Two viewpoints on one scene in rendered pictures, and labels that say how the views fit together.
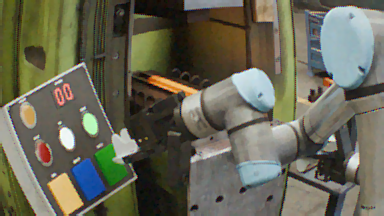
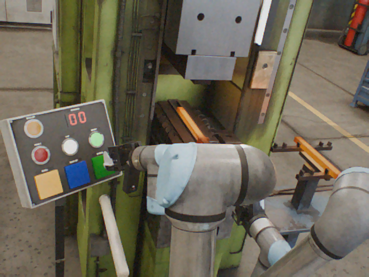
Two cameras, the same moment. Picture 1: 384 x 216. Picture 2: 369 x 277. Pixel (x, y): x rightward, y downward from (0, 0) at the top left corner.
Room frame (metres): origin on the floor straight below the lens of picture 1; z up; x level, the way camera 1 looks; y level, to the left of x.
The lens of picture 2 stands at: (0.10, -0.37, 1.77)
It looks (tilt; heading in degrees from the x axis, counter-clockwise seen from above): 28 degrees down; 15
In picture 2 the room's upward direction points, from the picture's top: 9 degrees clockwise
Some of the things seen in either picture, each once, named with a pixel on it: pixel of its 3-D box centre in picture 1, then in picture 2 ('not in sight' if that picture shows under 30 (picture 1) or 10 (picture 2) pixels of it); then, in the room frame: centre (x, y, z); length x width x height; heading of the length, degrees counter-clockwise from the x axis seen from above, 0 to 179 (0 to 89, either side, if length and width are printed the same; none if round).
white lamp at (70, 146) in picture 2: (66, 138); (70, 146); (1.05, 0.25, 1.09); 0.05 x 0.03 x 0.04; 128
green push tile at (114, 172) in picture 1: (109, 165); (102, 165); (1.12, 0.17, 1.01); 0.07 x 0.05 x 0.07; 153
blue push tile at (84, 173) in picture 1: (86, 180); (76, 174); (1.03, 0.21, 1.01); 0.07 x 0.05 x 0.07; 153
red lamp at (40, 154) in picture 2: (43, 152); (41, 154); (0.96, 0.30, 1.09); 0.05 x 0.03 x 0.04; 128
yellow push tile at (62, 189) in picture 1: (64, 194); (48, 184); (0.94, 0.26, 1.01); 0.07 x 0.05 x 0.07; 153
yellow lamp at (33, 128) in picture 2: (27, 115); (33, 128); (0.98, 0.34, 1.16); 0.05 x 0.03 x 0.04; 128
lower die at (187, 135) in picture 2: (165, 103); (180, 126); (1.67, 0.07, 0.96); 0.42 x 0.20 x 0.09; 38
